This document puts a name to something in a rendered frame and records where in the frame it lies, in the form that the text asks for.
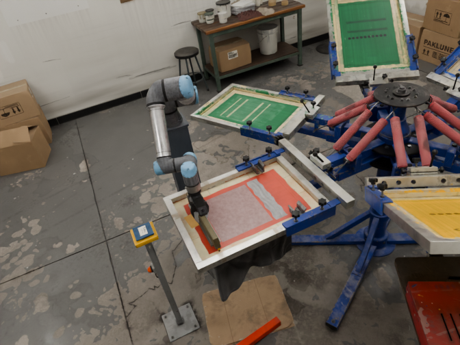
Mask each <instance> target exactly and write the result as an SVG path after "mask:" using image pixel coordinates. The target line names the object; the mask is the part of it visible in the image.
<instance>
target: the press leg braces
mask: <svg viewBox="0 0 460 345"><path fill-rule="evenodd" d="M369 217H370V211H369V210H367V211H366V212H364V213H362V214H360V215H359V216H357V217H356V218H353V219H352V220H350V221H349V222H347V223H345V224H344V225H342V226H341V227H338V228H337V229H335V230H334V231H332V232H330V233H328V234H322V239H323V242H326V241H337V236H339V235H341V234H342V233H344V232H345V231H348V230H349V229H351V228H353V227H354V226H356V225H358V224H359V223H361V222H363V221H365V220H367V219H368V218H369ZM378 224H379V218H375V217H374V218H373V220H372V224H371V227H370V230H369V233H368V236H367V239H366V243H365V244H364V247H363V250H362V253H361V256H360V258H359V261H358V262H357V263H356V265H355V267H354V269H353V271H352V273H353V274H355V275H357V276H359V277H361V276H362V274H363V272H364V270H365V269H366V265H364V264H365V262H366V259H367V256H368V253H369V251H370V247H371V245H372V241H373V239H374V235H375V233H376V229H377V227H378Z"/></svg>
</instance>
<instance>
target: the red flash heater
mask: <svg viewBox="0 0 460 345"><path fill-rule="evenodd" d="M406 291H407V293H406V295H405V296H406V298H407V302H408V305H409V309H410V312H411V315H412V318H413V322H414V324H415V327H416V331H417V334H418V337H419V341H420V344H421V345H460V281H408V282H407V286H406Z"/></svg>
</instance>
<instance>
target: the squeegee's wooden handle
mask: <svg viewBox="0 0 460 345"><path fill-rule="evenodd" d="M199 220H200V222H201V224H202V226H203V227H204V229H205V231H206V232H207V234H208V236H209V238H210V240H211V241H212V243H213V245H214V247H215V249H218V248H220V247H221V245H220V241H219V238H218V236H217V235H216V233H215V231H214V230H213V228H212V226H211V225H210V223H209V221H208V219H207V218H206V216H201V217H200V216H199Z"/></svg>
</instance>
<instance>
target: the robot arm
mask: <svg viewBox="0 0 460 345"><path fill-rule="evenodd" d="M198 103H199V96H198V92H197V89H196V86H193V83H192V80H191V78H190V76H188V75H182V76H179V77H171V78H167V79H159V80H157V81H155V82H154V83H153V84H152V85H151V87H150V88H149V91H148V92H147V96H146V108H147V109H148V110H149V113H150V118H151V126H152V131H153V139H154V144H155V152H156V157H157V161H155V162H153V168H154V171H155V174H156V175H165V174H170V173H178V172H181V174H182V176H183V180H184V183H185V189H186V190H187V192H188V196H187V198H188V202H189V204H190V206H191V209H190V213H191V214H192V216H193V217H194V219H195V221H197V222H198V223H199V222H200V220H199V216H200V217H201V216H206V218H207V217H208V214H209V205H208V204H207V201H205V199H203V196H202V195H201V184H200V181H199V176H198V170H197V158H196V155H195V154H194V153H192V152H187V153H185V154H184V155H183V157H177V158H172V157H171V152H170V144H169V139H168V131H167V128H172V127H176V126H178V125H180V124H181V123H182V122H183V118H182V115H181V114H180V113H179V111H178V109H177V108H178V107H183V106H187V105H195V104H198Z"/></svg>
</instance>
